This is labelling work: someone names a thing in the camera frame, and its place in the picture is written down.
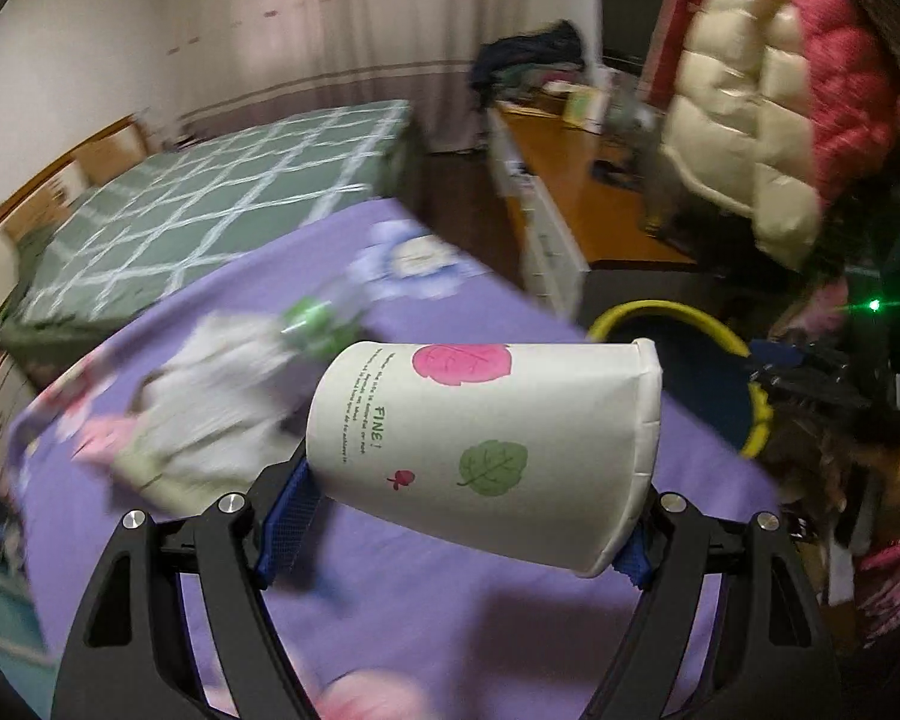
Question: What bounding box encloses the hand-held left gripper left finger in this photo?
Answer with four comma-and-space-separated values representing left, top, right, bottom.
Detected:
49, 457, 323, 720

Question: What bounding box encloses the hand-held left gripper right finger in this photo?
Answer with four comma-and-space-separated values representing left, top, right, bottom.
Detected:
581, 491, 845, 720

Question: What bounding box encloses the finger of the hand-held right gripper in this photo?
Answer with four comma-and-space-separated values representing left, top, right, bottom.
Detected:
746, 337, 875, 428

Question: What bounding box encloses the dark bin with yellow rim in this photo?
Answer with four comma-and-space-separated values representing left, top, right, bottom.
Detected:
586, 300, 773, 462

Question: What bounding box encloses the white bubble wrap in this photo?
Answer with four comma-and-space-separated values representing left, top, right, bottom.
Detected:
112, 311, 308, 518

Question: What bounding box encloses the white leaf-print paper cup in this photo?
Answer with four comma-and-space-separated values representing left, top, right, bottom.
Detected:
305, 337, 665, 580

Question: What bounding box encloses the white green-label yogurt bottle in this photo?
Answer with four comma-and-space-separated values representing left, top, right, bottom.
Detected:
281, 281, 355, 357

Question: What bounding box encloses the purple floral tablecloth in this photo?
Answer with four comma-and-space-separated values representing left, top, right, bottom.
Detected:
7, 199, 785, 720

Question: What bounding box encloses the cream down jacket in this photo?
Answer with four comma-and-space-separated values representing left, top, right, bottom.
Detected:
660, 0, 826, 271

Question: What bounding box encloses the crimson quilted jacket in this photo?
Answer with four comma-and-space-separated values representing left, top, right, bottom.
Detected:
757, 0, 900, 203

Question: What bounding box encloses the wooden desk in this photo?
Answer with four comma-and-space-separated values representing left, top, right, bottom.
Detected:
487, 101, 698, 316

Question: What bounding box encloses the green checked quilt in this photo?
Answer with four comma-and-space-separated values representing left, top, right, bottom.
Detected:
0, 99, 413, 331

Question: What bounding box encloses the red hanging garment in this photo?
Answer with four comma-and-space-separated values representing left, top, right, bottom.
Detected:
641, 0, 728, 102

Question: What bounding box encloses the black television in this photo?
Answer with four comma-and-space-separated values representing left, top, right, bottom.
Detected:
596, 0, 687, 83

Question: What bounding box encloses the wooden bed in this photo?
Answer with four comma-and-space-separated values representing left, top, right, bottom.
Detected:
0, 99, 421, 346

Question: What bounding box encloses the mixed clothes pile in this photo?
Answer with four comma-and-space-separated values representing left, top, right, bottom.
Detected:
469, 19, 597, 102

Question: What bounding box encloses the pink beige curtain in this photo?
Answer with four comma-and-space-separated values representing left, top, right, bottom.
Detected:
139, 0, 608, 162

